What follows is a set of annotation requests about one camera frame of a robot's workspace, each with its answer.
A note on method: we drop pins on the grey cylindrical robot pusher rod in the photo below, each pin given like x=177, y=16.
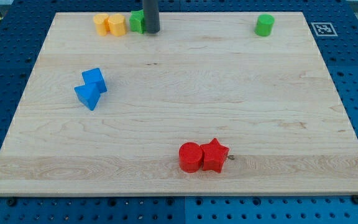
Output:
x=151, y=16

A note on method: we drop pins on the light wooden board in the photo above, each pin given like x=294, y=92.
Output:
x=270, y=100

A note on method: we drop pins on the red cylinder block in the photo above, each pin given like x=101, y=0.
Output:
x=190, y=157

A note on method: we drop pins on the blue triangle block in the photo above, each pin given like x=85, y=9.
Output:
x=88, y=94

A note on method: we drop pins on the white fiducial marker tag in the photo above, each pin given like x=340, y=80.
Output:
x=324, y=29

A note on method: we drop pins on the yellow pentagon block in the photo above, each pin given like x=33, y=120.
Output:
x=117, y=25

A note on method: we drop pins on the red star block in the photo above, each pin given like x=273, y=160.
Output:
x=215, y=155

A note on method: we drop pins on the yellow heart block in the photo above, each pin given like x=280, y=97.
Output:
x=101, y=23

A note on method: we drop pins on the green cylinder block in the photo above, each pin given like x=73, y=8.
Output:
x=264, y=25

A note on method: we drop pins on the blue cube block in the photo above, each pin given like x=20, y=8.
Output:
x=95, y=76

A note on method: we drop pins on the green star block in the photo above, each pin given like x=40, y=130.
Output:
x=137, y=21

